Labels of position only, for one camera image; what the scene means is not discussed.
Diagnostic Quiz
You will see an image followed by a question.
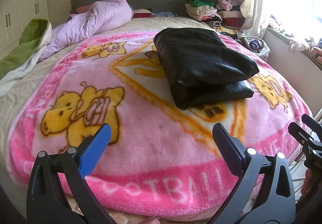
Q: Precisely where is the green and white fleece blanket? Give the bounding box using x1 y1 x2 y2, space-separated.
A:
1 19 52 96

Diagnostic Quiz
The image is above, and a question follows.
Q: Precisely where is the cream wardrobe with handles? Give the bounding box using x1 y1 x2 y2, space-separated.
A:
0 0 50 61

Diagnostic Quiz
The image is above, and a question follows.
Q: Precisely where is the pile of folded clothes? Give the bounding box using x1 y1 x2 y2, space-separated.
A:
185 0 245 39

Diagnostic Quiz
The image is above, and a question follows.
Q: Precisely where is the right hand thumb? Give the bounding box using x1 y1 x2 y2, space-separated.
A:
301 169 315 197

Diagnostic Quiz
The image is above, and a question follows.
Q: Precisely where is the beige quilted bedspread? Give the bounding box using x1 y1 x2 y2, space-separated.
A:
0 16 215 159

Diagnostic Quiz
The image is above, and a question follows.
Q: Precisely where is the floral bag of clothes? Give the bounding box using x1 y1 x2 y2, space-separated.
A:
236 37 271 62

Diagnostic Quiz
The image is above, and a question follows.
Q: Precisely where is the black leather jacket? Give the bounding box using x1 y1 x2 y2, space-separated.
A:
153 28 259 109

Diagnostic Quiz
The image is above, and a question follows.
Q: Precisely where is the cream window curtain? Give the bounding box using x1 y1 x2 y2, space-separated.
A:
237 0 268 39

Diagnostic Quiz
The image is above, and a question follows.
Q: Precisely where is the red and white pillow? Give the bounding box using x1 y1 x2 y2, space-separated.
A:
133 9 154 19

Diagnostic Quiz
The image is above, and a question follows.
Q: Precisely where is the pink cartoon bear blanket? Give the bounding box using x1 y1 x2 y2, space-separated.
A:
1 32 311 221

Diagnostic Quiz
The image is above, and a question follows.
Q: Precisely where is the clutter on window sill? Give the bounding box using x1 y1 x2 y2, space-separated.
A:
267 15 321 67

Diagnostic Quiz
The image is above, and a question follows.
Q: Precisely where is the lilac puffy quilt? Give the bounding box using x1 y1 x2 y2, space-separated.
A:
38 0 133 62

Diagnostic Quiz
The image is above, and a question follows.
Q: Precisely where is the left hand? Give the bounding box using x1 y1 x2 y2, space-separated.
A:
138 216 160 224

